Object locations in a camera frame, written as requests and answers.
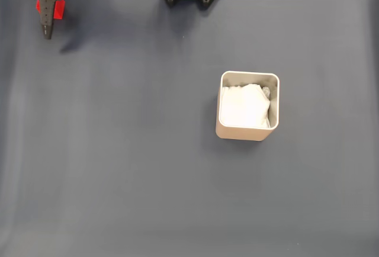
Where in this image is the beige square box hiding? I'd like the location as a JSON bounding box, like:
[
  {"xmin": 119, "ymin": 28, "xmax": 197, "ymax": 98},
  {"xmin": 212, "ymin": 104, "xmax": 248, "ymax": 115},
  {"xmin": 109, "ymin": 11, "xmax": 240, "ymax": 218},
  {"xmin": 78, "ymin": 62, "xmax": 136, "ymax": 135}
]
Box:
[{"xmin": 215, "ymin": 70, "xmax": 281, "ymax": 142}]

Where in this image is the white crumpled cloth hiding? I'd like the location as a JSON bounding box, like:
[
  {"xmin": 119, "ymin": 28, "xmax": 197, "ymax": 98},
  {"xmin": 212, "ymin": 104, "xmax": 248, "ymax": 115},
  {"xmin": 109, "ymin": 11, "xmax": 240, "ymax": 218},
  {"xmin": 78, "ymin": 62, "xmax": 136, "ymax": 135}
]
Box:
[{"xmin": 220, "ymin": 83, "xmax": 272, "ymax": 129}]

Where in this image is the red cube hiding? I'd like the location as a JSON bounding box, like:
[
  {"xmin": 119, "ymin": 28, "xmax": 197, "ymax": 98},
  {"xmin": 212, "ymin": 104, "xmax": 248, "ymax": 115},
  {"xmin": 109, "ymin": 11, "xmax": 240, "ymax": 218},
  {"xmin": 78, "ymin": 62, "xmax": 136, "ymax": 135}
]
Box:
[{"xmin": 35, "ymin": 0, "xmax": 66, "ymax": 20}]

